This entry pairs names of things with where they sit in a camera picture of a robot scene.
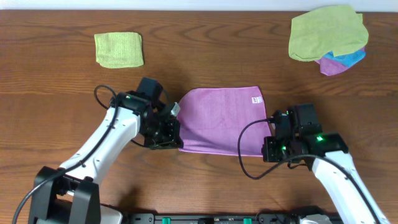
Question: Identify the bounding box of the purple microfibre cloth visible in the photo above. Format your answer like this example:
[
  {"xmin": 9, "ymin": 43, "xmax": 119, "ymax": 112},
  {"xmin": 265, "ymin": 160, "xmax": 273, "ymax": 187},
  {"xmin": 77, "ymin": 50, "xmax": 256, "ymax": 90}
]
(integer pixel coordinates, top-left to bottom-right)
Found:
[{"xmin": 177, "ymin": 86, "xmax": 267, "ymax": 156}]

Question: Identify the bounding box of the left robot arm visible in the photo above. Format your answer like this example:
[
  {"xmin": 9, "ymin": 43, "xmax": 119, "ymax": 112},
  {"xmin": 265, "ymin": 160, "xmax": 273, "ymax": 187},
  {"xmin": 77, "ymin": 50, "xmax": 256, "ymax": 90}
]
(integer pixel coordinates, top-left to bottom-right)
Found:
[{"xmin": 28, "ymin": 91, "xmax": 183, "ymax": 223}]

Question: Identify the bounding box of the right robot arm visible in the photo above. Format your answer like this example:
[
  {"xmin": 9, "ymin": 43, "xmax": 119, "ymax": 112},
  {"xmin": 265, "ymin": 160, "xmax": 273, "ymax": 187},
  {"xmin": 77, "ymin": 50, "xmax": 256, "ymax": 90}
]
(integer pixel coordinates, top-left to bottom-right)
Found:
[{"xmin": 262, "ymin": 133, "xmax": 389, "ymax": 223}]

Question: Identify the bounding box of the folded light green cloth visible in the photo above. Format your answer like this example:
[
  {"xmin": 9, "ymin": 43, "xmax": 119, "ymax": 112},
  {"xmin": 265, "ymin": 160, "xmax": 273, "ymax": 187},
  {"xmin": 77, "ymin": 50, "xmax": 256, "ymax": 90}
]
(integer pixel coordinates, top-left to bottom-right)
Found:
[{"xmin": 94, "ymin": 32, "xmax": 144, "ymax": 69}]

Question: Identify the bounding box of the blue cloth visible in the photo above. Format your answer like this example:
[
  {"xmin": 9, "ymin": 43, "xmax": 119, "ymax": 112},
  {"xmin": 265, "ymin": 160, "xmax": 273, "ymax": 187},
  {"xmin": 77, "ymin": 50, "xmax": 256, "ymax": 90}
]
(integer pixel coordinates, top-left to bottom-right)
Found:
[{"xmin": 323, "ymin": 50, "xmax": 366, "ymax": 67}]

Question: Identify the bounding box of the unfolded green cloth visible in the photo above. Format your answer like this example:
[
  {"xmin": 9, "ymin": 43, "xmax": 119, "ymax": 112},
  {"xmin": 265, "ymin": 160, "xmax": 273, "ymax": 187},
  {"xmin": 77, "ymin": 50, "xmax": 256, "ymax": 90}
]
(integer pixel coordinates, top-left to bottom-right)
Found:
[{"xmin": 288, "ymin": 5, "xmax": 369, "ymax": 62}]

